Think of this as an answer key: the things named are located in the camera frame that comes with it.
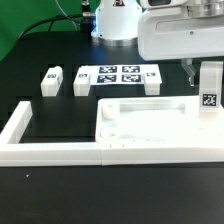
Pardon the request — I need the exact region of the white desk tabletop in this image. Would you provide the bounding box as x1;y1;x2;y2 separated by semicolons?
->
95;96;224;142

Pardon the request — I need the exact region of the black cable connector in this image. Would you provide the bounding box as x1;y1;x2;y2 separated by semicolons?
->
81;0;95;33

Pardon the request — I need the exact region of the black cable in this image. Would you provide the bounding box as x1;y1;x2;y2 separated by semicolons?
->
18;13;84;41

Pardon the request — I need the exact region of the white U-shaped obstacle frame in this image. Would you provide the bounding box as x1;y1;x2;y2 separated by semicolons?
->
0;101;224;166

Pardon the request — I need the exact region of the white marker sheet with tags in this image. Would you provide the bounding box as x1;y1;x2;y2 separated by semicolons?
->
79;64;158;86

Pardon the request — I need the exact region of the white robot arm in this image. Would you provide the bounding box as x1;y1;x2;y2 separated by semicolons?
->
91;0;224;76

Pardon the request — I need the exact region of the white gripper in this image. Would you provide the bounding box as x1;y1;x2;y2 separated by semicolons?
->
138;6;224;86

